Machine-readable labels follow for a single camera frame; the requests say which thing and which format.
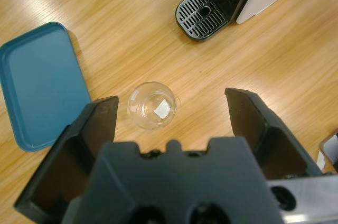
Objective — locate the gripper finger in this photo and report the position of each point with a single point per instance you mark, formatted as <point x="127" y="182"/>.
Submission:
<point x="272" y="142"/>
<point x="66" y="155"/>

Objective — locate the white paper tag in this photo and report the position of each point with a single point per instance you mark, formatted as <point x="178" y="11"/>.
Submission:
<point x="320" y="160"/>

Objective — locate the teal plastic tray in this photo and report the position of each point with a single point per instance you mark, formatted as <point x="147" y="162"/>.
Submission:
<point x="42" y="81"/>

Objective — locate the clear glass cup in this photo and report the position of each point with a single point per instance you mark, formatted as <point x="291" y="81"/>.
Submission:
<point x="148" y="118"/>

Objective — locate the metal grid drip tray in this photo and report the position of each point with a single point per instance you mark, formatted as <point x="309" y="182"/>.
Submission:
<point x="195" y="20"/>

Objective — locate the white mount block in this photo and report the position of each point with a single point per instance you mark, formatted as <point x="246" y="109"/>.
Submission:
<point x="331" y="147"/>

